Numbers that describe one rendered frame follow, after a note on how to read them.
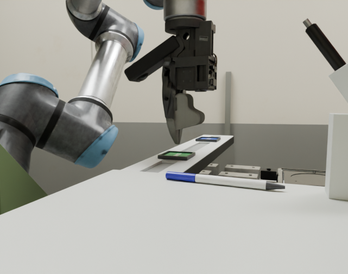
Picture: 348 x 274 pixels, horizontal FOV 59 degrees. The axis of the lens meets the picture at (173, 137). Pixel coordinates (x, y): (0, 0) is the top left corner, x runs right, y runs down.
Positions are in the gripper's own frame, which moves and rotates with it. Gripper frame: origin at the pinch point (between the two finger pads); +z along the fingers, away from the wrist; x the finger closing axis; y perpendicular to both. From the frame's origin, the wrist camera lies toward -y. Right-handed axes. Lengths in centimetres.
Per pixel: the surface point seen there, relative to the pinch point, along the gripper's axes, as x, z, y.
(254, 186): -19.0, 2.8, 16.0
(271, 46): 186, -47, 10
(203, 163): 1.5, 4.8, 5.4
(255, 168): 19.0, 8.9, 13.5
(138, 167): -10.4, 3.7, -2.3
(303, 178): 16.6, 9.8, 23.6
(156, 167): -7.7, 4.1, -0.3
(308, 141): 190, 22, 38
